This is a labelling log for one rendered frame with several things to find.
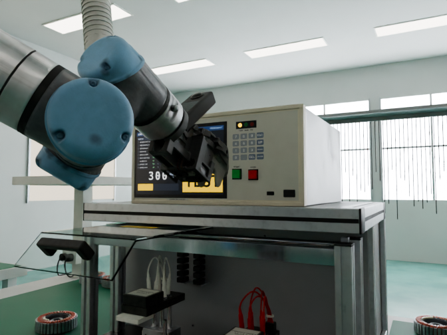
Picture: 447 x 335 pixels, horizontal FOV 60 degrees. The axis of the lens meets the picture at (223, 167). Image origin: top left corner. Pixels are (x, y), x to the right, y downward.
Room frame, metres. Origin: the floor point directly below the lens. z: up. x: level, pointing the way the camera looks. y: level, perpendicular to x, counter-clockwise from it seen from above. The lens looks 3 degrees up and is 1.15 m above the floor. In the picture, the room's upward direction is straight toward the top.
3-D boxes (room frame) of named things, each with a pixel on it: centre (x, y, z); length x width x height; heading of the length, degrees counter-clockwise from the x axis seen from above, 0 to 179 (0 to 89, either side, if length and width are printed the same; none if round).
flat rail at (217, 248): (0.84, 0.06, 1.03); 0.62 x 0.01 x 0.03; 62
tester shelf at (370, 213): (1.04, -0.04, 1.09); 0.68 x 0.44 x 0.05; 62
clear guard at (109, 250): (0.81, 0.21, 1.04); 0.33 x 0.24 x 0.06; 152
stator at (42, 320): (1.14, 0.48, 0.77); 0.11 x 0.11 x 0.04
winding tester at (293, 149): (1.03, -0.06, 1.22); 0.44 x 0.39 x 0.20; 62
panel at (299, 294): (0.98, -0.01, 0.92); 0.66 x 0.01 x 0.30; 62
